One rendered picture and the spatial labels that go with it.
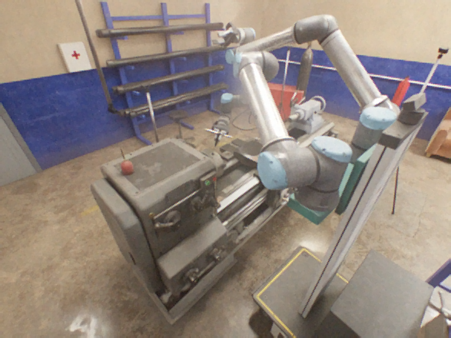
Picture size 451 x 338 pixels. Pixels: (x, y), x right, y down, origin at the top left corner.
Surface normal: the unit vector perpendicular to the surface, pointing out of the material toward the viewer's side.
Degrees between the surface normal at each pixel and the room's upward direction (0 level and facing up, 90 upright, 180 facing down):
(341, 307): 0
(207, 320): 0
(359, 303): 0
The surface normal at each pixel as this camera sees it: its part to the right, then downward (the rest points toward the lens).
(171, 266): 0.38, -0.46
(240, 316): 0.00, -0.81
